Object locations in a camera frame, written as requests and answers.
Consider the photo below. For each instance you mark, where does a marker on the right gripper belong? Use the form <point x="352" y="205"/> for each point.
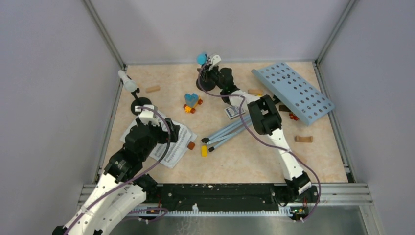
<point x="215" y="68"/>

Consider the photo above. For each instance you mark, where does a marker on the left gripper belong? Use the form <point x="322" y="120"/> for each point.
<point x="173" y="130"/>

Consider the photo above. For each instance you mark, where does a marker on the blue microphone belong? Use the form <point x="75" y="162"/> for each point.
<point x="201" y="59"/>

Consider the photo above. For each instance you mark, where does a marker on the sheet music page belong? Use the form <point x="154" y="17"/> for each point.
<point x="176" y="150"/>

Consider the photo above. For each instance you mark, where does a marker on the white microphone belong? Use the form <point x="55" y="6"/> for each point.
<point x="131" y="86"/>

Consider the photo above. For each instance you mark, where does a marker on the light blue music stand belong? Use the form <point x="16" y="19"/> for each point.
<point x="290" y="88"/>

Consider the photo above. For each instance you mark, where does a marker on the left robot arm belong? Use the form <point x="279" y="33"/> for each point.
<point x="117" y="192"/>

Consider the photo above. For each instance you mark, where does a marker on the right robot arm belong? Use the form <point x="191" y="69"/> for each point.
<point x="267" y="126"/>

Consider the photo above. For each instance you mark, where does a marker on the brown wooden cylinder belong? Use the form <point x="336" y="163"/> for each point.
<point x="191" y="145"/>

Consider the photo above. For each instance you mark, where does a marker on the blue toy train block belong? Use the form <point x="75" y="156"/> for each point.
<point x="191" y="101"/>

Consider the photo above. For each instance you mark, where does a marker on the yellow wooden block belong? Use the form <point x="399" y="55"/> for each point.
<point x="204" y="150"/>

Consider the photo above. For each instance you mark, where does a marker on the blue playing card deck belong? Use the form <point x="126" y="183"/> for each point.
<point x="233" y="111"/>

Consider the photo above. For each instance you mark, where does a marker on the light wooden block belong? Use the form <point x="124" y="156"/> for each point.
<point x="153" y="89"/>

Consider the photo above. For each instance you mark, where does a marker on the dark brown block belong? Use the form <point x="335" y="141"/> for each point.
<point x="284" y="108"/>

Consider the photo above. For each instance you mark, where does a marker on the red owl toy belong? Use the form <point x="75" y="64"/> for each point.
<point x="293" y="116"/>

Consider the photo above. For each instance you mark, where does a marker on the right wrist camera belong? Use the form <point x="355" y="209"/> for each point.
<point x="212" y="61"/>

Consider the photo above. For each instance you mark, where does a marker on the aluminium frame rail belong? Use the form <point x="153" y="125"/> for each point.
<point x="96" y="92"/>

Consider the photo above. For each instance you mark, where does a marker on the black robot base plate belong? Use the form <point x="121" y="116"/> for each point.
<point x="227" y="197"/>

